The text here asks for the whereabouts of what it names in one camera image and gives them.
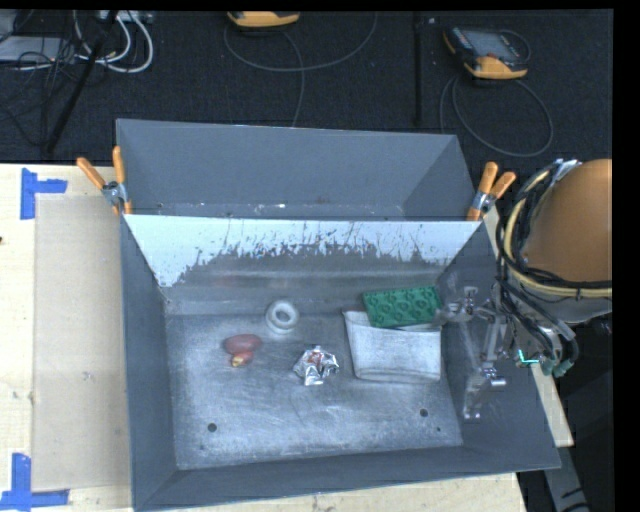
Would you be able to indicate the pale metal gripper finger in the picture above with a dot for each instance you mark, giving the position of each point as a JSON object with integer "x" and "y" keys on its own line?
{"x": 457, "y": 311}
{"x": 476, "y": 395}

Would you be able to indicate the grey metal bin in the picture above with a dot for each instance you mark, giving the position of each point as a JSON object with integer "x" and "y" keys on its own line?
{"x": 300, "y": 410}

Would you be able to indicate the pale cardboard board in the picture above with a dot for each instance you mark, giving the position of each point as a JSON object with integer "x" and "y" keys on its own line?
{"x": 80, "y": 340}

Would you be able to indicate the dark green flat block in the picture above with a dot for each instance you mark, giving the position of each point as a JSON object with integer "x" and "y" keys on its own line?
{"x": 402, "y": 306}

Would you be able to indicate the crumpled silver foil wrapper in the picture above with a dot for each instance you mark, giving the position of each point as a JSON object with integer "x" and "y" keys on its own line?
{"x": 315, "y": 367}

